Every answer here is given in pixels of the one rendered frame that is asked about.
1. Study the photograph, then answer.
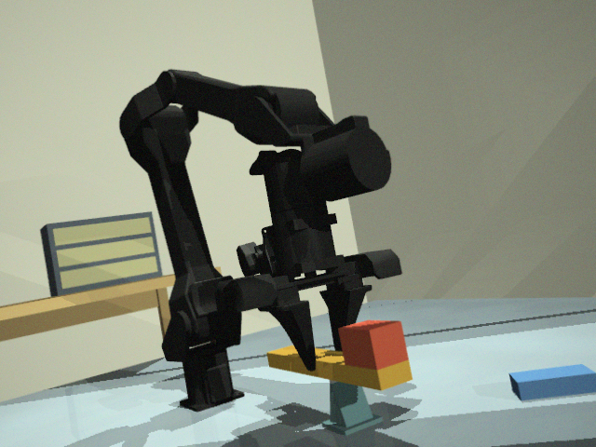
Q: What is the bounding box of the yellow bar with red block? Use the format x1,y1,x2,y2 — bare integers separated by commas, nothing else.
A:
266,320,413,390

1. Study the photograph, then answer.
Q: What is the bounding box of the blue rectangular bar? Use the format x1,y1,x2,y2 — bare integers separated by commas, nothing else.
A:
509,364,596,400

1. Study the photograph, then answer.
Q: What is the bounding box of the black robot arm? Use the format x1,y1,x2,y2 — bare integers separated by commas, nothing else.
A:
119,70,391,412

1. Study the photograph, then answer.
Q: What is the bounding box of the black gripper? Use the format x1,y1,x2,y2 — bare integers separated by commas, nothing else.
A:
215,205,402,372

